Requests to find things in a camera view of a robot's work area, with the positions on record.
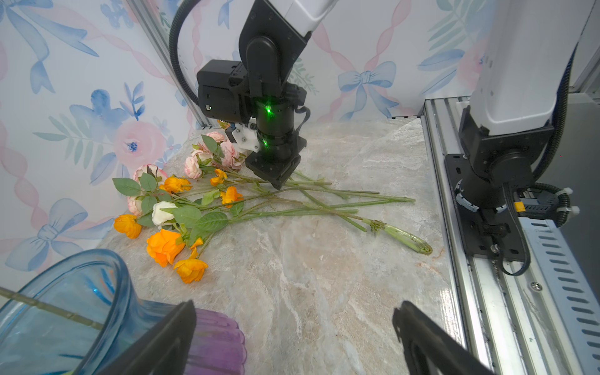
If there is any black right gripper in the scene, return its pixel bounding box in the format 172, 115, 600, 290
245, 145, 302, 190

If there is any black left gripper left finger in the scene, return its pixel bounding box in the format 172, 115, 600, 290
99, 301, 196, 374

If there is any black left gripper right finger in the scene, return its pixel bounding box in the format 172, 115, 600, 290
392, 301, 492, 375

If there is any blue purple glass vase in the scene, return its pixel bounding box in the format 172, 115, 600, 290
1, 249, 247, 374

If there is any orange ranunculus flower spray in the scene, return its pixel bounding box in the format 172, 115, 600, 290
112, 167, 431, 284

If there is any white lisianthus flower stem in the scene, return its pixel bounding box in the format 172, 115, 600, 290
1, 287, 103, 331

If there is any white rose flower stem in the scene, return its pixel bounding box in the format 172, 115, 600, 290
138, 201, 433, 255

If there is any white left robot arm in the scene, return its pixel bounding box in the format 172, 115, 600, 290
102, 1, 599, 374

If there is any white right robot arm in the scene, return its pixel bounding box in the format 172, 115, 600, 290
195, 1, 335, 189

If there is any pink and cream rose spray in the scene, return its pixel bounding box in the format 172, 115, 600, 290
184, 131, 247, 180

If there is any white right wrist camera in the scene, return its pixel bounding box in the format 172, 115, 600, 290
228, 123, 260, 153

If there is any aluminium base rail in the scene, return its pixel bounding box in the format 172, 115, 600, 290
421, 97, 599, 374

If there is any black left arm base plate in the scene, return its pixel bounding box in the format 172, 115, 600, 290
445, 154, 527, 262

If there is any black corrugated cable conduit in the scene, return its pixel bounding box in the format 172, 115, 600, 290
168, 0, 207, 106

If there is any aluminium corner post right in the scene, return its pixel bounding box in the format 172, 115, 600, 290
127, 0, 214, 131

